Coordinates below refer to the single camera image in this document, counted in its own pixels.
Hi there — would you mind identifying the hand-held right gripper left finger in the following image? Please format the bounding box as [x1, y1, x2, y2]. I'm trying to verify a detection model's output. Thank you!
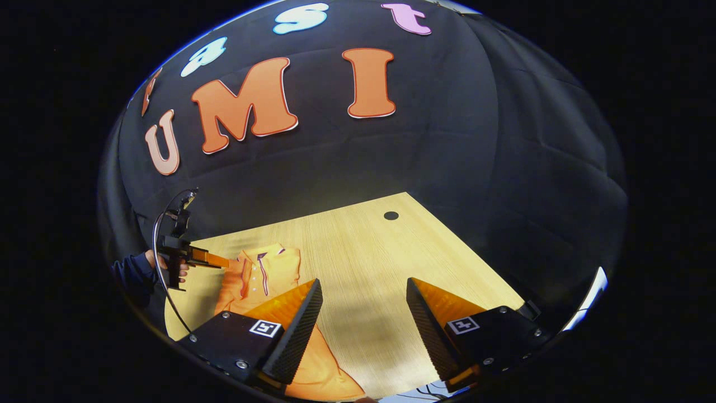
[178, 278, 324, 392]

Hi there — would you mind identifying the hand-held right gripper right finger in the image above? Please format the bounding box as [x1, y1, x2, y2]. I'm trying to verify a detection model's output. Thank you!
[406, 277, 552, 392]

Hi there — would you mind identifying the orange T-shirt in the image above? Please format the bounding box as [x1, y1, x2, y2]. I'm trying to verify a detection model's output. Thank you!
[214, 242, 367, 401]

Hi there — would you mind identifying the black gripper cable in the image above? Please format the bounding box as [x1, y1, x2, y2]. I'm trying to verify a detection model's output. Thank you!
[152, 188, 195, 335]

